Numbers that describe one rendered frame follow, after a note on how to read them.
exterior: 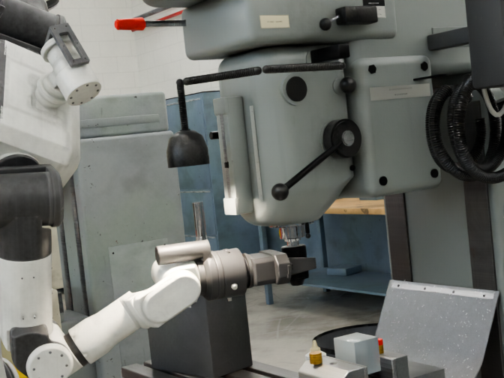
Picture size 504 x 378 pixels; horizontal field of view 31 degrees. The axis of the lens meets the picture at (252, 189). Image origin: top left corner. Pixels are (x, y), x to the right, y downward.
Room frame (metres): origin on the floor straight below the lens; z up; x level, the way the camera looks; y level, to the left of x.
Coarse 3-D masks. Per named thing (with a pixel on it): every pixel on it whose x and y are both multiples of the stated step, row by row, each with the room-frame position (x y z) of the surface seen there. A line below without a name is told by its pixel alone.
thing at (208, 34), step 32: (224, 0) 1.58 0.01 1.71; (256, 0) 1.53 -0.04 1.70; (288, 0) 1.56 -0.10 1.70; (320, 0) 1.60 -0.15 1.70; (352, 0) 1.64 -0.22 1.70; (384, 0) 1.68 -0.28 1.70; (192, 32) 1.68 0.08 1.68; (224, 32) 1.59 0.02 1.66; (256, 32) 1.52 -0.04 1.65; (288, 32) 1.56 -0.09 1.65; (320, 32) 1.60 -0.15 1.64; (352, 32) 1.64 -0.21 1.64; (384, 32) 1.68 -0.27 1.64
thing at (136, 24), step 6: (132, 18) 1.64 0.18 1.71; (138, 18) 1.64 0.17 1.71; (114, 24) 1.63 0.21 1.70; (120, 24) 1.62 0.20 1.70; (126, 24) 1.62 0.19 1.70; (132, 24) 1.63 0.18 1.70; (138, 24) 1.64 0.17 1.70; (144, 24) 1.64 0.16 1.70; (150, 24) 1.66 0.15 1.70; (156, 24) 1.66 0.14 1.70; (162, 24) 1.67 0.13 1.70; (168, 24) 1.68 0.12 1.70; (174, 24) 1.68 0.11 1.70; (180, 24) 1.69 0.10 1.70; (138, 30) 1.65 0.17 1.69
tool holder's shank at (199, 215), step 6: (198, 204) 2.00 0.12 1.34; (198, 210) 2.00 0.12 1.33; (198, 216) 2.00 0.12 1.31; (204, 216) 2.00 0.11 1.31; (198, 222) 2.00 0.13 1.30; (204, 222) 2.00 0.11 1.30; (198, 228) 2.00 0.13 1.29; (204, 228) 2.00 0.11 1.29; (198, 234) 2.00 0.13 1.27; (204, 234) 2.00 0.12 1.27; (198, 240) 2.00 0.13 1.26
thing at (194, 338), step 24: (192, 312) 1.96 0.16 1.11; (216, 312) 1.94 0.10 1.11; (240, 312) 1.99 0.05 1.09; (168, 336) 2.02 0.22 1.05; (192, 336) 1.96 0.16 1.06; (216, 336) 1.94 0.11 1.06; (240, 336) 1.98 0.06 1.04; (168, 360) 2.03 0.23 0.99; (192, 360) 1.97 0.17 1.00; (216, 360) 1.93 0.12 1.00; (240, 360) 1.98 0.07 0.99
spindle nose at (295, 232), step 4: (280, 228) 1.67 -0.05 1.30; (284, 228) 1.66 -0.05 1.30; (288, 228) 1.66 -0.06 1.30; (292, 228) 1.66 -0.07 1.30; (296, 228) 1.66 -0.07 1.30; (300, 228) 1.67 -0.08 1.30; (280, 232) 1.67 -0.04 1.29; (284, 232) 1.67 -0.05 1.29; (288, 232) 1.66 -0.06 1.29; (292, 232) 1.66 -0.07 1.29; (296, 232) 1.66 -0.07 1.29; (300, 232) 1.67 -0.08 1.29; (280, 236) 1.67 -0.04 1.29; (284, 236) 1.67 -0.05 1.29; (288, 236) 1.66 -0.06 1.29; (292, 236) 1.66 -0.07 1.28; (296, 236) 1.66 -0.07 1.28; (300, 236) 1.67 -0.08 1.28
